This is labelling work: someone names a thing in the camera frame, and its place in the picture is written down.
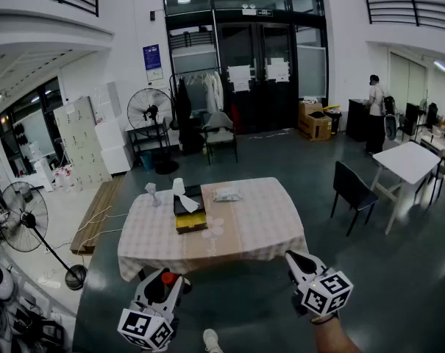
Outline grey chair with black frame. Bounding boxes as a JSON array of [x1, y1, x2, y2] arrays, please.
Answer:
[[200, 111, 240, 166]]

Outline white foam box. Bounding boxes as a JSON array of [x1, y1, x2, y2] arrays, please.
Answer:
[[100, 144, 133, 176], [93, 117, 123, 149]]

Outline black clothes rack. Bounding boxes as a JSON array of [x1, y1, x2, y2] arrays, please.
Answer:
[[168, 69, 225, 150]]

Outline wooden pallet platform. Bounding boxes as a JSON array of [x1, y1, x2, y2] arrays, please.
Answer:
[[68, 174, 126, 256]]

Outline small red-capped item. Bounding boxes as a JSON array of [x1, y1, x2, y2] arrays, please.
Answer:
[[160, 271, 181, 290]]

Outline white tissue roll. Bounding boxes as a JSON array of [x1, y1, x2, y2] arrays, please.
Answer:
[[171, 177, 202, 213]]

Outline white square table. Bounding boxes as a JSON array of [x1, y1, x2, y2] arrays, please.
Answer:
[[370, 140, 444, 235]]

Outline blue waste bin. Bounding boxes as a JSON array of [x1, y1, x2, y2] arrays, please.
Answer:
[[138, 150, 154, 171]]

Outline black pedestal fan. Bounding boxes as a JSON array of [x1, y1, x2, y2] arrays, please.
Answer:
[[0, 180, 89, 292], [127, 87, 180, 176]]

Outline dark upholstered chair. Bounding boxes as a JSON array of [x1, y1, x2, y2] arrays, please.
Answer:
[[330, 160, 380, 238]]

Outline person's right forearm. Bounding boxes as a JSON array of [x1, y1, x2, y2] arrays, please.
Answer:
[[311, 315, 363, 353]]

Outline white wet wipes packet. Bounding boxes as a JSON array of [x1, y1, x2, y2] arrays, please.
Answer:
[[212, 187, 243, 203]]

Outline white hanging coats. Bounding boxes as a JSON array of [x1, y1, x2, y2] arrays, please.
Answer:
[[203, 71, 225, 114]]

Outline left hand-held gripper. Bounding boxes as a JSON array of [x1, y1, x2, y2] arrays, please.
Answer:
[[117, 268, 193, 350]]

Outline black hanging coat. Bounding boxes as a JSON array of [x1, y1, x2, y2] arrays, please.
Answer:
[[174, 76, 205, 156]]

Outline white floor cable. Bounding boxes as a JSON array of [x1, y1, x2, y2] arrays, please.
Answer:
[[44, 205, 129, 257]]

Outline black shelf table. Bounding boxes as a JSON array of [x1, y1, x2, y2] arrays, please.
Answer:
[[126, 118, 172, 167]]

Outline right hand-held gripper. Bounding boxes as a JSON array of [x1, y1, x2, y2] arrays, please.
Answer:
[[285, 250, 355, 318]]

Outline black bin with yellow bag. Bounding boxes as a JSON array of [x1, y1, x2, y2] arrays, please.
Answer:
[[323, 103, 343, 136]]

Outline group of white jugs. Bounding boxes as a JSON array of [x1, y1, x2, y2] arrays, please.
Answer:
[[51, 165, 76, 193]]

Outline black glass double door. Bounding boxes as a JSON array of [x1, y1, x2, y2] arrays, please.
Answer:
[[216, 20, 299, 134]]

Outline blue wall poster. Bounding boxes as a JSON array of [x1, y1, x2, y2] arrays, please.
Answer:
[[141, 43, 162, 71]]

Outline black and gold box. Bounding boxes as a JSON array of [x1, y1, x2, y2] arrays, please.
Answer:
[[173, 184, 209, 235]]

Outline white paper door sign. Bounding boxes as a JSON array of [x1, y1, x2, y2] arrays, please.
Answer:
[[264, 58, 291, 84], [227, 64, 252, 94]]

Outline grey chair with dark legs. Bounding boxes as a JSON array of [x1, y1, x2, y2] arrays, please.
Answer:
[[427, 148, 445, 206]]

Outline black cabinet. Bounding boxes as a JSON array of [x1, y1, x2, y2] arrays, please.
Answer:
[[345, 98, 372, 143]]

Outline brown cardboard box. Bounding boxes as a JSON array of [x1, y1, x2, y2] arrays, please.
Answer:
[[297, 101, 334, 142]]

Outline person's white shoe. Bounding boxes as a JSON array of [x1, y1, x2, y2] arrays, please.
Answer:
[[202, 328, 224, 353]]

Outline table with checked tablecloth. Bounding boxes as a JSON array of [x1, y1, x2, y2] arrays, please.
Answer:
[[117, 176, 310, 282]]

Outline beige locker cabinet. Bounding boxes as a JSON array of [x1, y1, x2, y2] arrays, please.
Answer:
[[52, 95, 113, 191]]

